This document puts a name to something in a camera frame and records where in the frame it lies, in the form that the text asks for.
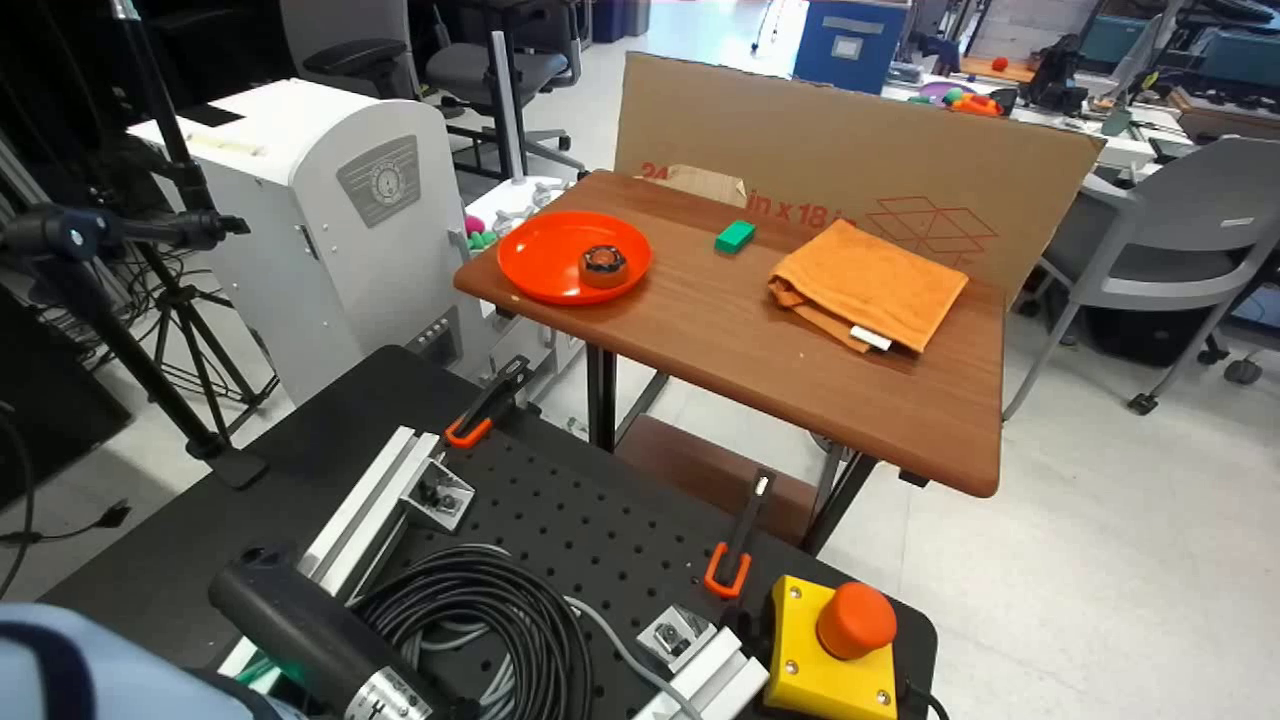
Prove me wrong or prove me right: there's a grey office chair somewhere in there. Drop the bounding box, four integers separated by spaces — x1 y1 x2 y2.
1003 137 1280 421

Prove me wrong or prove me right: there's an aluminium extrusion rail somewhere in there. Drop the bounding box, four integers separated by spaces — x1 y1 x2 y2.
208 427 475 696

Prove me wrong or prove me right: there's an orange black clamp left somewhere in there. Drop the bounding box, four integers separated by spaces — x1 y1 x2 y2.
443 356 534 447

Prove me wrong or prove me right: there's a chocolate donut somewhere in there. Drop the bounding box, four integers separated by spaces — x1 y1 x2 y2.
582 243 629 287

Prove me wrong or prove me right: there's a coiled black cable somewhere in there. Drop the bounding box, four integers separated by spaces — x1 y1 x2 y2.
355 550 598 720

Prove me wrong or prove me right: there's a blue storage bin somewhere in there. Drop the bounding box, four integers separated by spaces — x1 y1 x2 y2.
791 0 914 97

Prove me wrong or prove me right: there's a brown cardboard sheet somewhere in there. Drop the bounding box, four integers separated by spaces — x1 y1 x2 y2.
616 52 1099 303

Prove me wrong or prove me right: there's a wooden side table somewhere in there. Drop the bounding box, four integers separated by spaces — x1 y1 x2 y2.
455 172 1003 554

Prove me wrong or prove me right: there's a white grey machine cabinet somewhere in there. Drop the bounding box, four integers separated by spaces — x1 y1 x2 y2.
178 82 554 406

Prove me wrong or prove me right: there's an orange black clamp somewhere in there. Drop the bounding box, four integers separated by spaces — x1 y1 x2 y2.
443 356 534 447
705 474 773 599

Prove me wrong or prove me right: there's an orange black clamp right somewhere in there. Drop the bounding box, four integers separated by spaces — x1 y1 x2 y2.
705 474 773 599

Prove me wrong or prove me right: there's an orange round plate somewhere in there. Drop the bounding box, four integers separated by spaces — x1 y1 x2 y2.
491 211 655 303

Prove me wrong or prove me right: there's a yellow emergency stop box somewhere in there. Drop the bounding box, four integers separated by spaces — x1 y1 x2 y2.
763 576 902 720

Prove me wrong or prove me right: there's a black camera tripod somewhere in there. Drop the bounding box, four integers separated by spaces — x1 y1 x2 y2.
0 0 247 464

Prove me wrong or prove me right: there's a black office chair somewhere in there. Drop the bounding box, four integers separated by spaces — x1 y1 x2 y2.
282 0 582 176

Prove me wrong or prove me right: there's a folded orange cloth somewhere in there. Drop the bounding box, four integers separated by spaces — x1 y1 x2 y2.
769 222 967 352

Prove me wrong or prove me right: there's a black perforated robot table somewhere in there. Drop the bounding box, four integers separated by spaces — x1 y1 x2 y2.
39 343 939 720

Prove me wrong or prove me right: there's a green rectangular block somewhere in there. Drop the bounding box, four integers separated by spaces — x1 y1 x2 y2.
713 222 758 257

